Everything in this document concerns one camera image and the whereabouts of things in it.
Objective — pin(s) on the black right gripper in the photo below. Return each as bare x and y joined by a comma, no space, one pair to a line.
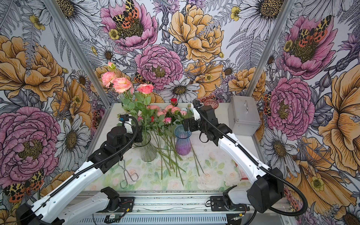
192,121

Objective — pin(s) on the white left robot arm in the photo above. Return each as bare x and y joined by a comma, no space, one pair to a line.
51,209

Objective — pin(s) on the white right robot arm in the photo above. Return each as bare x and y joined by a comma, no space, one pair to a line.
267,186

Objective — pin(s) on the dark pink glass vase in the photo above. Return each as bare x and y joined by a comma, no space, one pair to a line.
211,102

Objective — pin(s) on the clear glass vase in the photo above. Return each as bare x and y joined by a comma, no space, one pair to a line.
147,150

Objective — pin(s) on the blue purple glass vase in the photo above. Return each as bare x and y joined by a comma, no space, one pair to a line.
183,144

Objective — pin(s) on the pink flower stems on table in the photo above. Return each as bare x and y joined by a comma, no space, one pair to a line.
165,119

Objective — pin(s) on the grey metal box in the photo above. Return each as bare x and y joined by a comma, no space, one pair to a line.
244,119

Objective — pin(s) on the floral table mat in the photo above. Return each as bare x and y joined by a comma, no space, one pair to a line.
205,168

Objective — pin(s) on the metal scissors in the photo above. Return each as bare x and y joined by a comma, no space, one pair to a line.
129,177

